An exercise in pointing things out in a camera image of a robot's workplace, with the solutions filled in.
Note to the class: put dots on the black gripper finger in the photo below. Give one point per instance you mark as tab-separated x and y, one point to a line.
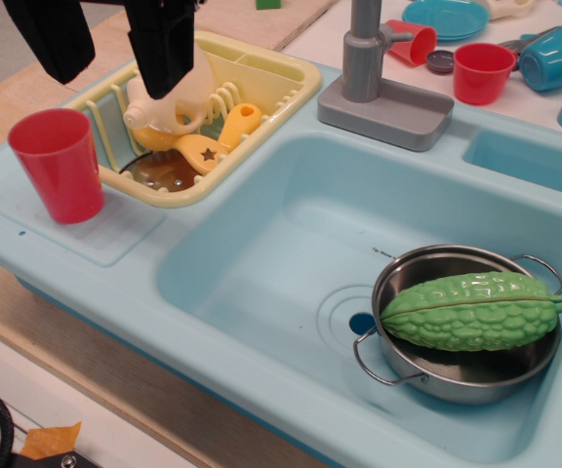
162	36
57	33

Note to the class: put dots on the red plastic cup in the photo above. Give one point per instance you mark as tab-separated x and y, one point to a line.
56	149

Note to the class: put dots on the red cup lying sideways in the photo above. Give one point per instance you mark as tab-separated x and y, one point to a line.
415	51

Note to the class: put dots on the red cup upright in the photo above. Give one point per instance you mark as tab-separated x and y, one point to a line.
481	71

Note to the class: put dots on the teal cup lying sideways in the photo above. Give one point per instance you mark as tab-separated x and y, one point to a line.
540	63

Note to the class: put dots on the cream toy teapot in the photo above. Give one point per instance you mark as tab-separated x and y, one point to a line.
179	112

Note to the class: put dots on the green block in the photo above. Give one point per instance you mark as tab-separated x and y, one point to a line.
264	5

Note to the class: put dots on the yellow toy spatula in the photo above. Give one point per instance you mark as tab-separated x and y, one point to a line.
243	119

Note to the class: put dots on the yellow dish rack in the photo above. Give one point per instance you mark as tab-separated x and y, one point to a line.
277	84

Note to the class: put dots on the yellow star toy spoon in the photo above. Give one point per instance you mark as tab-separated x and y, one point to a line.
202	153

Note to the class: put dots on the brown transparent lid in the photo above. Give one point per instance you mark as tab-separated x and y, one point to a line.
161	170

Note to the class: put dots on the grey toy faucet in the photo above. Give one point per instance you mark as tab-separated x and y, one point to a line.
363	102

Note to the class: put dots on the small grey lid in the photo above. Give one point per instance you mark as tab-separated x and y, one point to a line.
440	62

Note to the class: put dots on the teal plate stack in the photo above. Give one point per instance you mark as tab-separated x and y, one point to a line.
452	20

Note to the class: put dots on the cream toy object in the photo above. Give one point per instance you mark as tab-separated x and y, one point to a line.
501	9

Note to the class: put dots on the orange tape piece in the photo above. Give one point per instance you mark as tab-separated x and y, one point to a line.
45	442

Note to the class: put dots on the green toy bitter melon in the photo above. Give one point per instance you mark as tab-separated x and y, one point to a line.
474	312

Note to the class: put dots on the black metal bracket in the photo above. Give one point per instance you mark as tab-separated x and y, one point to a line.
67	460

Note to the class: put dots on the steel pot with handles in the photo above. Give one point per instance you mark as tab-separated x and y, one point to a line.
466	377

